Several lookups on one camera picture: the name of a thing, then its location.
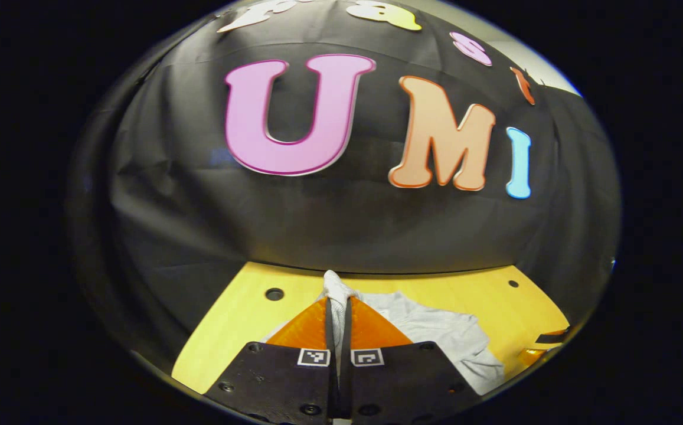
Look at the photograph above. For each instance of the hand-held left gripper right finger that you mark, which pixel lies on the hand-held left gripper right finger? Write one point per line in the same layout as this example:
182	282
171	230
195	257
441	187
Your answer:
400	378

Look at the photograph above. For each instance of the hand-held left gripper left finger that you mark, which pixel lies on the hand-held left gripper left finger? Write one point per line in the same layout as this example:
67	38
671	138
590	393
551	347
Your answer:
282	378

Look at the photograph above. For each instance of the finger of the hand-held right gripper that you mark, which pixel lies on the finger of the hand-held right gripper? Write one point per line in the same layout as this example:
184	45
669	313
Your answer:
551	337

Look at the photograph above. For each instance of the grey sweatshirt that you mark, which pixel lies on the grey sweatshirt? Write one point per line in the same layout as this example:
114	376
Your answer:
435	330

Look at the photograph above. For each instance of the black backdrop cloth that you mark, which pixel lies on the black backdrop cloth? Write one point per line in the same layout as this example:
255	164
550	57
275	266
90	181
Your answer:
347	224

